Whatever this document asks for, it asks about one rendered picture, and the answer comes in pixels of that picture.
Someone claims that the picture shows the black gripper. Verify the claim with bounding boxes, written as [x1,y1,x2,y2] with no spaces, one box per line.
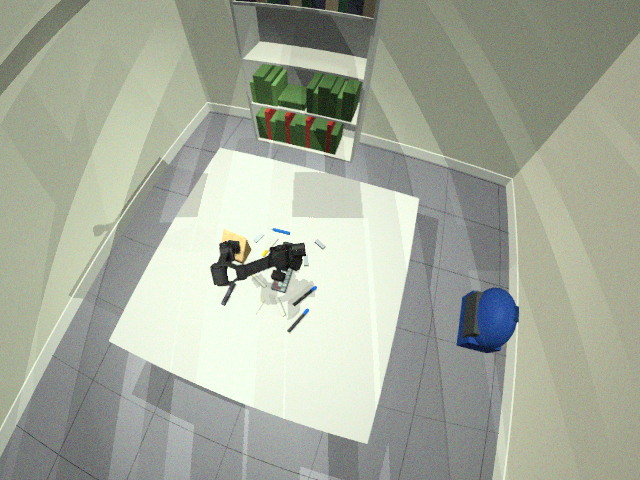
[271,242,293,283]

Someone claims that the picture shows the grey keyboard with white letter keys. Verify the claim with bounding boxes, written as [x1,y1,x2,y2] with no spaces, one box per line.
[271,268,293,293]

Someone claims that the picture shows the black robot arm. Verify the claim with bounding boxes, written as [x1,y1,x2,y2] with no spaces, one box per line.
[210,240,306,286]

